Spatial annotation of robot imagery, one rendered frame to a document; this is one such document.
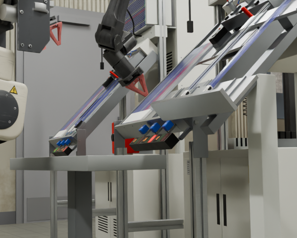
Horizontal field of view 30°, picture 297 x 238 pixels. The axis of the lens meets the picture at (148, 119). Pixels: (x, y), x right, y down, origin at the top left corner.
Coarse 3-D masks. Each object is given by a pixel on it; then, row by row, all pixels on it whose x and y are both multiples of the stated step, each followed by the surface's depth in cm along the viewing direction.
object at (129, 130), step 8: (144, 120) 200; (152, 120) 193; (160, 120) 188; (176, 120) 177; (184, 120) 172; (120, 128) 228; (128, 128) 220; (136, 128) 213; (160, 128) 194; (176, 128) 182; (184, 128) 177; (128, 136) 228; (136, 136) 220
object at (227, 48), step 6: (264, 6) 173; (258, 12) 172; (252, 18) 171; (246, 24) 170; (252, 24) 169; (246, 30) 168; (240, 36) 167; (234, 42) 166; (228, 48) 164; (222, 54) 163; (216, 60) 162; (210, 66) 161; (204, 72) 160; (198, 78) 158; (192, 84) 158; (192, 90) 157
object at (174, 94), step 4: (208, 80) 187; (200, 84) 192; (204, 84) 186; (208, 84) 184; (184, 88) 205; (172, 92) 215; (176, 92) 210; (180, 92) 204; (168, 96) 214; (172, 96) 208; (176, 96) 204; (152, 112) 212; (148, 116) 212; (152, 116) 207; (156, 116) 200
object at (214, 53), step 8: (232, 32) 222; (248, 32) 201; (208, 40) 246; (240, 40) 200; (216, 48) 220; (224, 48) 209; (232, 48) 200; (240, 48) 194; (208, 56) 219; (216, 56) 210; (232, 56) 210
